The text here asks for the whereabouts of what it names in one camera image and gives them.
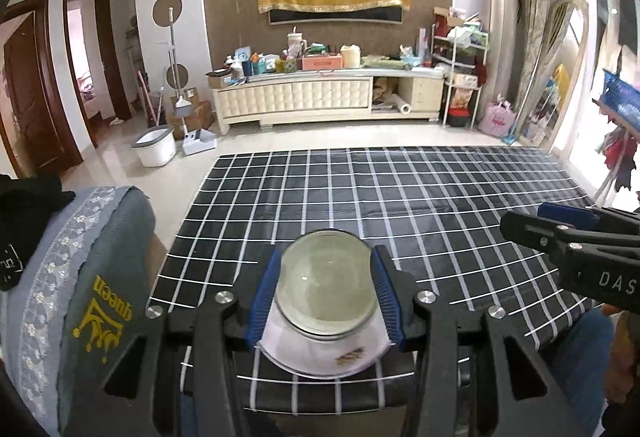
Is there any white plate bear print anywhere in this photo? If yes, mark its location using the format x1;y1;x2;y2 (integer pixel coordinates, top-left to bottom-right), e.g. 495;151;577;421
257;306;392;379

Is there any green patterned bowl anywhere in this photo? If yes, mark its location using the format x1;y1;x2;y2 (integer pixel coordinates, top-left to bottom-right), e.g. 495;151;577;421
274;229;378;339

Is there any person right hand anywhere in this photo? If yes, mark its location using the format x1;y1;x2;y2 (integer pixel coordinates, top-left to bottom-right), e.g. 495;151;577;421
601;304;636;405

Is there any black white checked tablecloth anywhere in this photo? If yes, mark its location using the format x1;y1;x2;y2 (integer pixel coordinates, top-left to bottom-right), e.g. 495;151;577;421
150;144;599;415

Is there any blue plastic basket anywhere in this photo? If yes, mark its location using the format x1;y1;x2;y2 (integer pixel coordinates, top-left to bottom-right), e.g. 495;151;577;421
600;70;640;131

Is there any pink gift bag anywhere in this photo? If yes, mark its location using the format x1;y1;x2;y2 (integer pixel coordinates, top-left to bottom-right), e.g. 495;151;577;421
480;100;515;138

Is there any white dustpan set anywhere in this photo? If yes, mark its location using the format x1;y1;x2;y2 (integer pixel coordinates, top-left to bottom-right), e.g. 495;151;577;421
182;128;217;156

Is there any white paper roll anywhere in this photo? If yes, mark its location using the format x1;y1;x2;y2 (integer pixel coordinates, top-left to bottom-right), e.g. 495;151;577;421
388;93;412;116

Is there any white metal shelf rack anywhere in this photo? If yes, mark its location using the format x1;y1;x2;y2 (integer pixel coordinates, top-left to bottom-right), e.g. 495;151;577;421
430;7;489;127

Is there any white mop bucket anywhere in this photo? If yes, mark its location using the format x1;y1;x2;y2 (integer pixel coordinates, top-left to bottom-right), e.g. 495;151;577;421
131;125;176;168

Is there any cream TV cabinet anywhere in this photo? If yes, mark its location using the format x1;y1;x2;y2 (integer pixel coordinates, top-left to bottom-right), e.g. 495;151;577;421
209;68;444;134

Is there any standing mop pole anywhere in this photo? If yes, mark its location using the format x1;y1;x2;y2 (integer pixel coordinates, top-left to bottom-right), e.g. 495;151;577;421
168;6;193;120

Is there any silver standing air conditioner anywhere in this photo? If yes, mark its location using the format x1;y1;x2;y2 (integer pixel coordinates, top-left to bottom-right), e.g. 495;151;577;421
478;0;518;116

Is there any cream plastic jug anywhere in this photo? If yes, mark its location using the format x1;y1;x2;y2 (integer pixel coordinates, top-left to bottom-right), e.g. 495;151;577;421
341;44;361;69

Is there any pink storage box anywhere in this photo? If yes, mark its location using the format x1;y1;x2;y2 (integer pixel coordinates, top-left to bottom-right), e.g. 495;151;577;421
302;55;343;71

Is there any brown wooden door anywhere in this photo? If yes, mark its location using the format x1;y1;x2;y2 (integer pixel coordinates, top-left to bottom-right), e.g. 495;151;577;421
1;0;81;178

